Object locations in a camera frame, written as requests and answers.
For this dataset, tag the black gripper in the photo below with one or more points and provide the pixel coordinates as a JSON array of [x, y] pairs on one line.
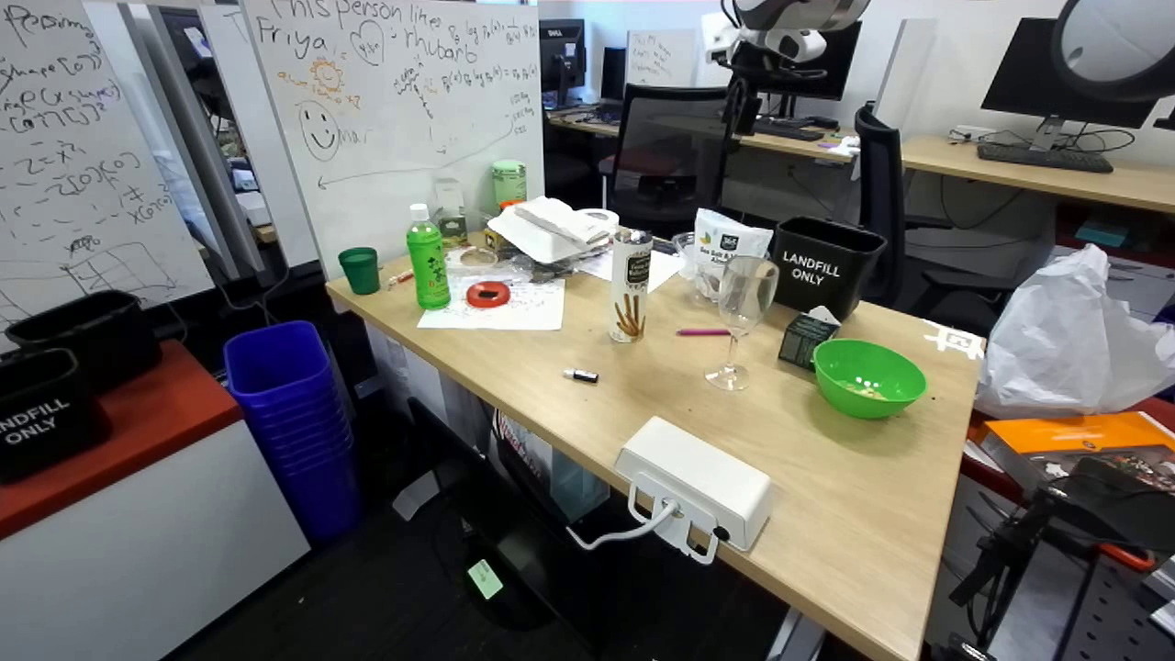
[[747, 95]]

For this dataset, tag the white almond snack package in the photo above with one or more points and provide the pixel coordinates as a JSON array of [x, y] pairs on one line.
[[727, 239]]

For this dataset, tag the clear plastic container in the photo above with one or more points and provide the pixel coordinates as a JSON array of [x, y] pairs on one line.
[[683, 262]]

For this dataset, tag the medium black monitor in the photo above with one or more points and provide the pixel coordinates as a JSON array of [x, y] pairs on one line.
[[820, 76]]

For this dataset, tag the small white board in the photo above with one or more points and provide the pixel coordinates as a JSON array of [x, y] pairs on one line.
[[662, 55]]

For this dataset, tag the black mesh office chair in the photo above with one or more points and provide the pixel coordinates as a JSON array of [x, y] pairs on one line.
[[666, 152]]

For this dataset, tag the black padded office chair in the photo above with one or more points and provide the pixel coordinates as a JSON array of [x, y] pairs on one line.
[[875, 184]]

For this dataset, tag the small black monitor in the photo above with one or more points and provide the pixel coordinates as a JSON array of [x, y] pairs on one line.
[[558, 55]]

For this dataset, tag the black landfill bin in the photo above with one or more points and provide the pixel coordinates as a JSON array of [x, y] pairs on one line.
[[830, 277]]

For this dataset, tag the pink pen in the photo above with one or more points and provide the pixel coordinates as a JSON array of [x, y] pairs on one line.
[[703, 331]]

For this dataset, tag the stack of white food containers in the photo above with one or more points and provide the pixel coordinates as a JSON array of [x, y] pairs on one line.
[[545, 229]]

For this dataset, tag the green lidded canister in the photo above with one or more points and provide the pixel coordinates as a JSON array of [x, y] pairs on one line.
[[507, 184]]

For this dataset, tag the dark green card box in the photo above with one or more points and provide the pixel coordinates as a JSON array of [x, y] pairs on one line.
[[801, 345]]

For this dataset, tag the large black monitor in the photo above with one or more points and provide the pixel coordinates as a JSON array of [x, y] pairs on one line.
[[1024, 76]]

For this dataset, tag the clear wine glass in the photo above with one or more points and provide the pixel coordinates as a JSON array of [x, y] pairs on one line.
[[726, 375]]

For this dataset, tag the green plastic bowl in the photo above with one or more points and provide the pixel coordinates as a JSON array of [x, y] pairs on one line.
[[868, 370]]

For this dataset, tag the black keyboard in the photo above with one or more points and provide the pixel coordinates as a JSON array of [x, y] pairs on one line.
[[1039, 157]]

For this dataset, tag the blank white paper sheet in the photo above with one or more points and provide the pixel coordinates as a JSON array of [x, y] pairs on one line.
[[525, 312]]

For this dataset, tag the clear plastic bottle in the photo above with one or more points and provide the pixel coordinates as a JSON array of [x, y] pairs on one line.
[[448, 213]]

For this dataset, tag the pile of nuts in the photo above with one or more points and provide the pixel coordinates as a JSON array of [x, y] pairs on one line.
[[873, 392]]

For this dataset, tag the white tape mark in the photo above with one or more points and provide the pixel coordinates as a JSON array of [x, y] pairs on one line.
[[956, 343]]

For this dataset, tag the small black marker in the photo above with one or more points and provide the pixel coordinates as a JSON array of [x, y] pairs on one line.
[[583, 375]]

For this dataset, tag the red tape roll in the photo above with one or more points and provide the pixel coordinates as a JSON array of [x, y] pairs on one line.
[[473, 296]]

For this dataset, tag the whiteboard with smiley drawing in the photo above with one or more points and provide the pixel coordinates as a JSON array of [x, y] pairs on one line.
[[391, 122]]

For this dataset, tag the green plastic bottle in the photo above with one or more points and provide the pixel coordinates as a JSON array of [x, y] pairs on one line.
[[429, 262]]

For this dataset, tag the white power strip box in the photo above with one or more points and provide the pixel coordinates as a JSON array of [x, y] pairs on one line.
[[698, 473]]

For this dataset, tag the white plastic bag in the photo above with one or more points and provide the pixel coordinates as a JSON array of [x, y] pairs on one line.
[[1065, 331]]

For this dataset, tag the green cup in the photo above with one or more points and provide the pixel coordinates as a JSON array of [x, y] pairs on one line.
[[363, 272]]

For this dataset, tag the black equipment stand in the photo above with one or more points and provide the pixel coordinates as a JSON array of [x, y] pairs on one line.
[[1016, 539]]

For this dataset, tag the black computer case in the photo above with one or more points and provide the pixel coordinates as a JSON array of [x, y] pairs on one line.
[[539, 573]]

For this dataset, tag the stack of blue bins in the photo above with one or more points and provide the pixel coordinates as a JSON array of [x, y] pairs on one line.
[[287, 405]]

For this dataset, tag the whiteboard with dense writing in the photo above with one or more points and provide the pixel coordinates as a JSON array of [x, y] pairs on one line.
[[75, 159]]

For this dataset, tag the plain black bin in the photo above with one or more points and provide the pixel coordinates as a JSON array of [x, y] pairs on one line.
[[97, 323]]

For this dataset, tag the white cabinet with red top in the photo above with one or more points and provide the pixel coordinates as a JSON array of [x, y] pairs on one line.
[[147, 552]]

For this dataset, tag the black bin with white lettering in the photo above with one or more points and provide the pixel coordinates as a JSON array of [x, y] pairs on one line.
[[51, 415]]

